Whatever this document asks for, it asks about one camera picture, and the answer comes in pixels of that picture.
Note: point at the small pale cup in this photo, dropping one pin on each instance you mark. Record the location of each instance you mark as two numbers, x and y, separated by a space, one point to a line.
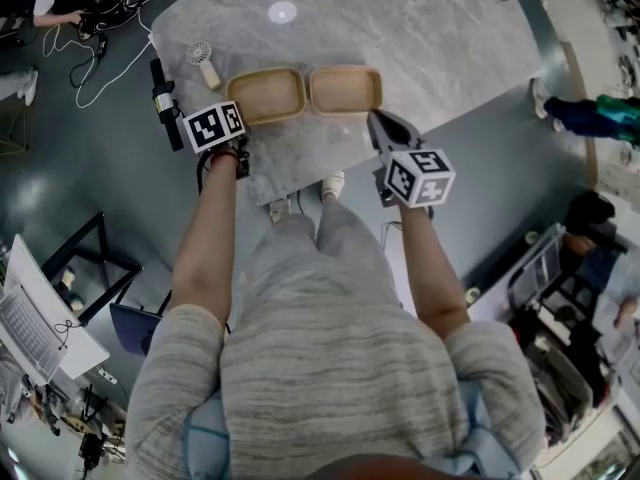
533 237

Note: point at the small white handheld fan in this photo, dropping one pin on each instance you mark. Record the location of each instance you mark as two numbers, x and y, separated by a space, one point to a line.
199 52

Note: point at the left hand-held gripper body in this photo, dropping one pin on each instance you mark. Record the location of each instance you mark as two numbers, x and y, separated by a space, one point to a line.
212 128

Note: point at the person's grey trousers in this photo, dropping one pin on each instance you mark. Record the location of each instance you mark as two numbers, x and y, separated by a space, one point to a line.
345 238

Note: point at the grey marble table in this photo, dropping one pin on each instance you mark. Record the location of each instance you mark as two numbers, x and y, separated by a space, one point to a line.
425 58

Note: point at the white power strip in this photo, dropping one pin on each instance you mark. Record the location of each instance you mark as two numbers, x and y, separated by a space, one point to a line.
106 374

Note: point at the dark blue chair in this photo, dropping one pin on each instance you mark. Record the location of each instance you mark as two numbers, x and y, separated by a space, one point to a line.
132 328

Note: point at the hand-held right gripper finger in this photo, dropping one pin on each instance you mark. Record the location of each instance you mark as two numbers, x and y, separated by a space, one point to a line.
376 138
402 135

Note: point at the beige tray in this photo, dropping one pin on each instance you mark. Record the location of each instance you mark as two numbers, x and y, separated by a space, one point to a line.
265 93

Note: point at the person's right white shoe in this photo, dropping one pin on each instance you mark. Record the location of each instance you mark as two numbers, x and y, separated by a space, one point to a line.
333 184

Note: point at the white cluttered desk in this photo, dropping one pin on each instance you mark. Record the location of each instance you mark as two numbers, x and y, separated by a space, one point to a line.
500 278

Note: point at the black frame side table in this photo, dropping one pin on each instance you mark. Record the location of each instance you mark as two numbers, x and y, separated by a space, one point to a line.
95 228

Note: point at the silver laptop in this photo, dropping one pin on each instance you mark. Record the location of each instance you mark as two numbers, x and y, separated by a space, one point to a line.
30 333

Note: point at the person's left white shoe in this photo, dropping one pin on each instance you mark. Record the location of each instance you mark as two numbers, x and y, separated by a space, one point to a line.
280 209

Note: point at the person's left forearm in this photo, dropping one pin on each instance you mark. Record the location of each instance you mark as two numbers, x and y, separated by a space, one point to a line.
205 248

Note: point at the person's grey knit top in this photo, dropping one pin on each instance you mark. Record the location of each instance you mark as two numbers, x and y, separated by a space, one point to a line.
335 368

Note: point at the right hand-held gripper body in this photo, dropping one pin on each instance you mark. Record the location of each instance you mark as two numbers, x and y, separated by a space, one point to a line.
420 178

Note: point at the person's white shoe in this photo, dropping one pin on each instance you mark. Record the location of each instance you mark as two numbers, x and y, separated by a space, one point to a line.
333 184
280 209

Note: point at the person's right forearm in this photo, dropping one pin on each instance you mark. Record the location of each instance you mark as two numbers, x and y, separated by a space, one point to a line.
430 268

